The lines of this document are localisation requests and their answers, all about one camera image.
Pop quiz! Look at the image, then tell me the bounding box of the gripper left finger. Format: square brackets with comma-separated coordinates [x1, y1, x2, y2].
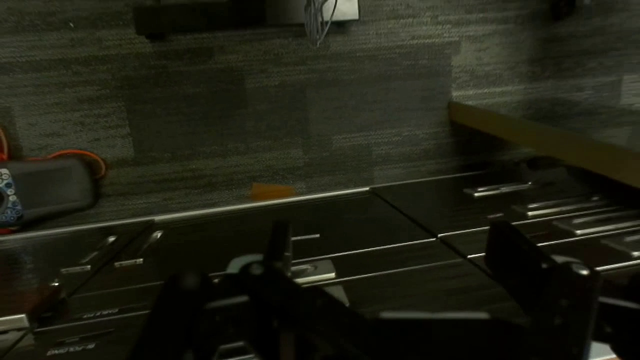
[129, 220, 373, 360]

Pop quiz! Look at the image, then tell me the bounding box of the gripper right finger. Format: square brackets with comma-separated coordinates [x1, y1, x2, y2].
[484, 221, 640, 360]

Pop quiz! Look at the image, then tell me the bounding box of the black drawer cabinet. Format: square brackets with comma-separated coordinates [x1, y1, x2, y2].
[369, 162, 640, 321]
[0, 189, 501, 360]

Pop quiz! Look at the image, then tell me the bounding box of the wooden countertop board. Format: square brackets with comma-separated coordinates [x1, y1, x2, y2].
[446, 101, 640, 190]

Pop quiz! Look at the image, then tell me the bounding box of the orange tape piece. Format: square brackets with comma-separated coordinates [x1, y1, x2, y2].
[249, 182, 297, 202]

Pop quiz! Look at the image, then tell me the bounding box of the grey handheld meter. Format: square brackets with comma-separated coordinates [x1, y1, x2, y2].
[0, 157, 99, 227]

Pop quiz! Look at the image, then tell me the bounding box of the white box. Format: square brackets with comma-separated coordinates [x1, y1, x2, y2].
[265, 0, 361, 26]

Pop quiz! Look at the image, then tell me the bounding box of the dark furniture base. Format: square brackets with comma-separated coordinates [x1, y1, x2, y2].
[132, 0, 267, 42]

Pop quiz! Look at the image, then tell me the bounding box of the orange cable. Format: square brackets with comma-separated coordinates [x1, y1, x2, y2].
[27, 149, 108, 180]

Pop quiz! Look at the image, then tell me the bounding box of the bundle of white cables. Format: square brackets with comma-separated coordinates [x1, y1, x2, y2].
[303, 0, 340, 48]

